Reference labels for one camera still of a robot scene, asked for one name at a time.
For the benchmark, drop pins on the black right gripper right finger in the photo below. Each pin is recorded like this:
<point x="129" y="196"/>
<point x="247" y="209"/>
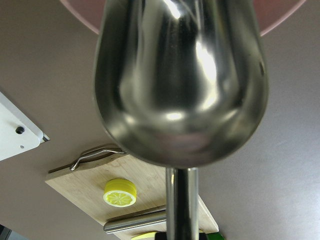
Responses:
<point x="203" y="236"/>

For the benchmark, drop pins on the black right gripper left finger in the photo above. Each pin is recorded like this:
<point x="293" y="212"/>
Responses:
<point x="160" y="236"/>

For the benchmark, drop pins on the metal ice scoop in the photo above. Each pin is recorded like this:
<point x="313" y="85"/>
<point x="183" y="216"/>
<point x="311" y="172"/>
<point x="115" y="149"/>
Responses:
<point x="180" y="84"/>

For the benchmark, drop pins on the yellow plastic knife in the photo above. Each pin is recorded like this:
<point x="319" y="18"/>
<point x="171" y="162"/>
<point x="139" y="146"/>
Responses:
<point x="145" y="236"/>

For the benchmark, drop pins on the green lime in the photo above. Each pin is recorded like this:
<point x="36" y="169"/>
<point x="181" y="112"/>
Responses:
<point x="215" y="236"/>

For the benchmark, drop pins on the metal muddler bar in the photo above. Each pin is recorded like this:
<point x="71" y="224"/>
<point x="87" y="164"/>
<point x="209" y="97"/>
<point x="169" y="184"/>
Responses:
<point x="134" y="222"/>

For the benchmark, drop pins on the half lemon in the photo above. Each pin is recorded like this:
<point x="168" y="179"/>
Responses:
<point x="120" y="193"/>

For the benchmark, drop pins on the pink bowl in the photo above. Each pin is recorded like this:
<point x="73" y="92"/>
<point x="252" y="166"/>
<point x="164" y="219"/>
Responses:
<point x="269" y="13"/>

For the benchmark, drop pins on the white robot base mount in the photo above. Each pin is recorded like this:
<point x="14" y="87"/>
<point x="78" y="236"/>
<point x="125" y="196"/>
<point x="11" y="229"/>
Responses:
<point x="18" y="133"/>

